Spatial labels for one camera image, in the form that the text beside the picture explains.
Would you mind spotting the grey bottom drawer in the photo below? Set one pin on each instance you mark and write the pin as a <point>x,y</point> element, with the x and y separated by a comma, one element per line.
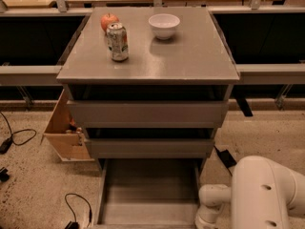
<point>147,194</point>

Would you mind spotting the grey drawer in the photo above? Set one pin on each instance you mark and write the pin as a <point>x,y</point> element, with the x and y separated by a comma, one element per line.
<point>149,148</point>
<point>147,194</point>
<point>145,114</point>

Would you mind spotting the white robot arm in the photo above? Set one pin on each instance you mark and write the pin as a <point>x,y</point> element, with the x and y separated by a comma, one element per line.
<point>263,195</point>

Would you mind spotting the grey middle drawer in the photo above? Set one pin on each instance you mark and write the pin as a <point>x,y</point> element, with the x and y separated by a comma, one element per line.
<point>149,148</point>

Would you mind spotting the grey drawer cabinet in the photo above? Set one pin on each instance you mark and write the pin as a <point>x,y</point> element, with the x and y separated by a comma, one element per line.
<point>193,65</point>

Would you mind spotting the grey top drawer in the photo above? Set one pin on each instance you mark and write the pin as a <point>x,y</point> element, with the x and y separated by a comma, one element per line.
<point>145,114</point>

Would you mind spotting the black power adapter right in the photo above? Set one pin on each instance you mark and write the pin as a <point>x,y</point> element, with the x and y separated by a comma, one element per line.
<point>227,159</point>

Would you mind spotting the cardboard box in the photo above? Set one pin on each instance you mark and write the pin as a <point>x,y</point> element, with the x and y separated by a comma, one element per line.
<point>67,143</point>

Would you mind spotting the white ceramic bowl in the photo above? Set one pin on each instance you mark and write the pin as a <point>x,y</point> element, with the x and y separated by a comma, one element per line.
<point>164,25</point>

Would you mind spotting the crumpled soda can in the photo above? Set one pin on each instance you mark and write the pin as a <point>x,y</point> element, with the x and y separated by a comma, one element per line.
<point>117,41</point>

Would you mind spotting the red apple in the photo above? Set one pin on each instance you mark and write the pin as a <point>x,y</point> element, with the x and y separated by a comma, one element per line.
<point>107,19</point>

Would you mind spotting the black plug left edge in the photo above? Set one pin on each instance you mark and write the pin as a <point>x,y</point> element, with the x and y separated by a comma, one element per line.
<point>4,174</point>

